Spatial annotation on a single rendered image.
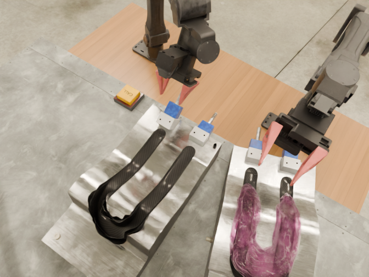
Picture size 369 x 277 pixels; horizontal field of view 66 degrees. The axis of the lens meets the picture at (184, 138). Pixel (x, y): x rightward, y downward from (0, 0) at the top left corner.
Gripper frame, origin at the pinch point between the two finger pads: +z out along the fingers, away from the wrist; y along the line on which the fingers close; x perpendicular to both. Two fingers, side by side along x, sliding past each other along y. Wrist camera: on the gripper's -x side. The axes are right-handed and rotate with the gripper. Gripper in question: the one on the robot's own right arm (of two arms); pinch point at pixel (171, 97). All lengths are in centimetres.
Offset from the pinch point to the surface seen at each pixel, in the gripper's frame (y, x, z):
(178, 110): 1.8, 4.3, 5.1
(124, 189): 3.0, -19.0, 20.9
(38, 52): -65, 12, 17
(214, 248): 30.7, -15.7, 24.5
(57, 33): -154, 106, 55
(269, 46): -5, 182, 12
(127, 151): -4.8, -8.0, 18.9
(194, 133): 9.3, 3.1, 8.7
